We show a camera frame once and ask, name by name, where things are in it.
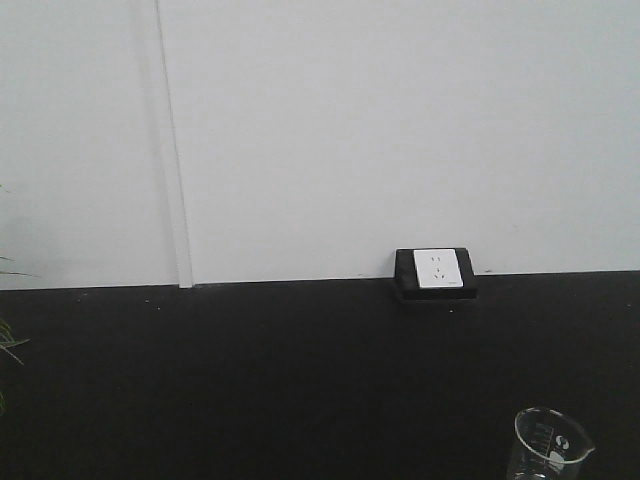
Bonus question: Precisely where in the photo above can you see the white wall cable conduit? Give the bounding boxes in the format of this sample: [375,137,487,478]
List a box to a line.
[153,0,194,290]

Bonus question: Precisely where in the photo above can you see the black socket mounting box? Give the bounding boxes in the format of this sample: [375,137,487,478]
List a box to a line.
[394,247,478,303]

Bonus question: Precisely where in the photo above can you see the green plant leaves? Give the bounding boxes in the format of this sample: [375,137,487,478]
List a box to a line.
[0,255,40,416]

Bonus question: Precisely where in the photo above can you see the white wall power socket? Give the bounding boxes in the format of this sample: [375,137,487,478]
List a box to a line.
[413,249,463,289]

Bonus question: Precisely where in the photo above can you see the clear glass beaker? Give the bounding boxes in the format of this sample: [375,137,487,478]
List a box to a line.
[506,407,596,480]

